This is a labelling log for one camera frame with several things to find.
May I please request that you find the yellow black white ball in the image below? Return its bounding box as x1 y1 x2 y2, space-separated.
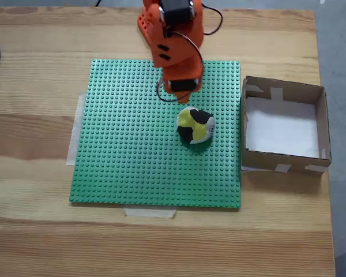
176 106 215 145

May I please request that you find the white paper box lining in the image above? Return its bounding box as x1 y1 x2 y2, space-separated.
245 96 321 159

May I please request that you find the cardboard box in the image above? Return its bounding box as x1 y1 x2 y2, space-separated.
240 75 332 176

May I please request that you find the green studded baseplate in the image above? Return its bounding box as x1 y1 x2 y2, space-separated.
69 59 242 212

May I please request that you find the long masking tape strip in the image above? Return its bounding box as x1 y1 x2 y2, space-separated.
65 91 87 167

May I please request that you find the short masking tape strip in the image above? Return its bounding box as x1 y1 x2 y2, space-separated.
123 207 178 219

